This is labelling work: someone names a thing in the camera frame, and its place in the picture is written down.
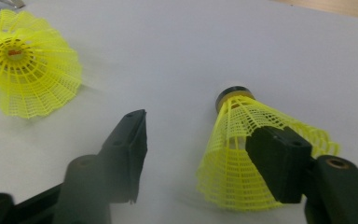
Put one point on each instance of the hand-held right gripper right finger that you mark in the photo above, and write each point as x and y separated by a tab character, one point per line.
279	161

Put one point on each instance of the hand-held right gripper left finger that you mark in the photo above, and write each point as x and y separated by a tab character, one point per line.
126	155

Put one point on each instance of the yellow plastic shuttlecock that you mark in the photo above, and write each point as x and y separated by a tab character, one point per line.
37	77
230	161

